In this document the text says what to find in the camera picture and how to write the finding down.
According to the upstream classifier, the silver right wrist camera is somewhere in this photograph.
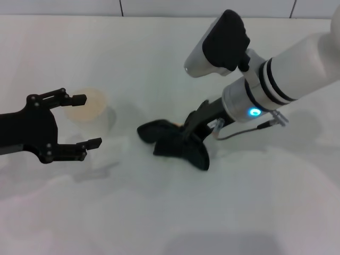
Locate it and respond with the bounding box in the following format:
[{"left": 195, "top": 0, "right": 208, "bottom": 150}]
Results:
[{"left": 184, "top": 9, "right": 252, "bottom": 79}]

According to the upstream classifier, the grey gripper connector cable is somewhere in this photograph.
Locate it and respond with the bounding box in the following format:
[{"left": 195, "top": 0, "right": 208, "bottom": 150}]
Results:
[{"left": 211, "top": 110, "right": 289, "bottom": 141}]

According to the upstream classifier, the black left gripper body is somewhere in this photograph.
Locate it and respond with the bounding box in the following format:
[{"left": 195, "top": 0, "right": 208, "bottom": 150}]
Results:
[{"left": 0, "top": 93, "right": 59, "bottom": 165}]

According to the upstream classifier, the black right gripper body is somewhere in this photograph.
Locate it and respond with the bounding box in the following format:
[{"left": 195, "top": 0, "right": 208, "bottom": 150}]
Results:
[{"left": 185, "top": 96, "right": 235, "bottom": 139}]

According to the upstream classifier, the white cup with brown liquid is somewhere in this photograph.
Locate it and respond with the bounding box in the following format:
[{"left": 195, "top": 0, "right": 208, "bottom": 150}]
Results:
[{"left": 63, "top": 87, "right": 117, "bottom": 171}]

